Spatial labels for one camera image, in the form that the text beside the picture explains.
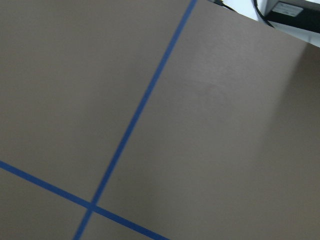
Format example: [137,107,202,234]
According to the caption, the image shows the black laptop monitor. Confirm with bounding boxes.
[252,0,320,33]

